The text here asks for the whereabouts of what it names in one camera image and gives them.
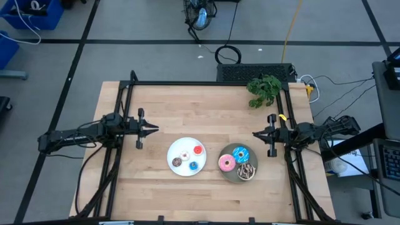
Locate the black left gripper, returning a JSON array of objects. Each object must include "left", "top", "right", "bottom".
[{"left": 126, "top": 107, "right": 159, "bottom": 149}]

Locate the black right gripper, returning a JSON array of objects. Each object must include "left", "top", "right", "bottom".
[{"left": 252, "top": 113, "right": 293, "bottom": 158}]

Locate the large blue iced donut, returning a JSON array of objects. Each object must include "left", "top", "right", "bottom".
[{"left": 231, "top": 146, "right": 251, "bottom": 164}]

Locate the large chocolate iced donut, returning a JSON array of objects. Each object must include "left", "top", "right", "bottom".
[{"left": 236, "top": 162, "right": 257, "bottom": 182}]

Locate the large pink iced donut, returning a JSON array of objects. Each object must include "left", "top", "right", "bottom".
[{"left": 217, "top": 154, "right": 237, "bottom": 173}]

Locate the white round plate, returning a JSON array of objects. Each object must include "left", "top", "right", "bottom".
[{"left": 166, "top": 137, "right": 208, "bottom": 178}]

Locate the green potted plant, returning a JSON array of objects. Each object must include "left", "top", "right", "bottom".
[{"left": 246, "top": 74, "right": 282, "bottom": 109}]

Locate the grey round plate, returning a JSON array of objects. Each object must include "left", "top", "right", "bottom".
[{"left": 217, "top": 142, "right": 259, "bottom": 184}]

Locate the black computer case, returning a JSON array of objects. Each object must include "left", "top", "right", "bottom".
[{"left": 216, "top": 62, "right": 297, "bottom": 84}]

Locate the white paper sheet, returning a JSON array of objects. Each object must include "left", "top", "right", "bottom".
[{"left": 324, "top": 140, "right": 370, "bottom": 178}]

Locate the black metal beam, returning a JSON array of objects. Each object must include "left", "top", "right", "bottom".
[{"left": 321, "top": 122, "right": 386, "bottom": 162}]

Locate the black floor fan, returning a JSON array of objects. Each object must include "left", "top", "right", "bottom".
[{"left": 182, "top": 0, "right": 218, "bottom": 43}]

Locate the grey desk top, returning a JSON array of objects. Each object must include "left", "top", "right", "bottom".
[
  {"left": 372, "top": 138, "right": 400, "bottom": 219},
  {"left": 371, "top": 61, "right": 400, "bottom": 141}
]

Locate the black keyboard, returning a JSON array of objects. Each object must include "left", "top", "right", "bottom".
[{"left": 381, "top": 145, "right": 400, "bottom": 182}]

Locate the black desk device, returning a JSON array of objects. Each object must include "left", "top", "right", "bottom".
[{"left": 383, "top": 46, "right": 400, "bottom": 91}]

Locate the grey flat board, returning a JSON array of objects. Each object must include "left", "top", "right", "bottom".
[{"left": 0, "top": 70, "right": 28, "bottom": 80}]

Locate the black cart base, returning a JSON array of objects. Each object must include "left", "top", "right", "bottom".
[{"left": 0, "top": 96, "right": 13, "bottom": 121}]

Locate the blue plastic bin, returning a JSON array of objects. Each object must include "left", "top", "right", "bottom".
[
  {"left": 0, "top": 30, "right": 21, "bottom": 71},
  {"left": 0, "top": 0, "right": 65, "bottom": 31}
]

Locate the black metal table frame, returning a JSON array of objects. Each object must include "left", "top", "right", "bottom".
[{"left": 70, "top": 70, "right": 337, "bottom": 225}]

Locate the white cable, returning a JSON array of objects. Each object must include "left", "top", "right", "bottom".
[
  {"left": 299, "top": 74, "right": 321, "bottom": 104},
  {"left": 0, "top": 0, "right": 42, "bottom": 46}
]

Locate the coiled black cable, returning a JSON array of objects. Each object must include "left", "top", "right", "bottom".
[{"left": 214, "top": 44, "right": 243, "bottom": 66}]

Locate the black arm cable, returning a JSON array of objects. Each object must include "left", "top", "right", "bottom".
[{"left": 74, "top": 145, "right": 106, "bottom": 217}]

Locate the yellow hanging cable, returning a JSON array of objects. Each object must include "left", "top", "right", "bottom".
[{"left": 280, "top": 0, "right": 303, "bottom": 63}]

